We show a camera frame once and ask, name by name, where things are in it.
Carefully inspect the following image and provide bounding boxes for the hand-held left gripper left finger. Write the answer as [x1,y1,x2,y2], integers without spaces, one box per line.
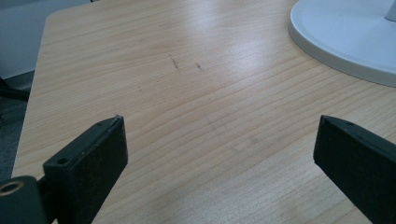
[42,114,129,224]

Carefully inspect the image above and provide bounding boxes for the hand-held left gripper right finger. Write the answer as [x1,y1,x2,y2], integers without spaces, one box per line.
[313,114,396,224]

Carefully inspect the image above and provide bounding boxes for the white round stand base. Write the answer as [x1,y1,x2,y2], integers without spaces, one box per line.
[288,0,396,88]

